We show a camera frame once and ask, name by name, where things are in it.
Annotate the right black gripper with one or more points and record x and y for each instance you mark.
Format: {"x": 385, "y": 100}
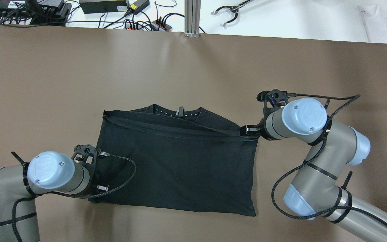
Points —
{"x": 259, "y": 130}

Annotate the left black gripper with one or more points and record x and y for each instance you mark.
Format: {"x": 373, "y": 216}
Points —
{"x": 94, "y": 182}

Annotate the black t-shirt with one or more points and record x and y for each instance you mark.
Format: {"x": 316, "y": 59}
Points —
{"x": 197, "y": 162}

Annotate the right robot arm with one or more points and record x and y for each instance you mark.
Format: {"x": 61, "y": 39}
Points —
{"x": 309, "y": 190}

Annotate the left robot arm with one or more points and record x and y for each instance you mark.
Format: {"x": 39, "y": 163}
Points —
{"x": 49, "y": 172}

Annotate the reacher grabber tool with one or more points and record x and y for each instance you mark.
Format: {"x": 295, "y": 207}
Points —
{"x": 234, "y": 9}

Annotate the red black usb hub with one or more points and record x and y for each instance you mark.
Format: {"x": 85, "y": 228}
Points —
{"x": 146, "y": 26}

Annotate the black power adapter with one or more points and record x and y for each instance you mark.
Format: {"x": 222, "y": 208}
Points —
{"x": 135, "y": 6}

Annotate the white folded cloth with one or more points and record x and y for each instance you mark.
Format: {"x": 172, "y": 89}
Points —
{"x": 374, "y": 18}

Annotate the aluminium frame post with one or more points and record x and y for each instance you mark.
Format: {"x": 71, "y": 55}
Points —
{"x": 192, "y": 18}

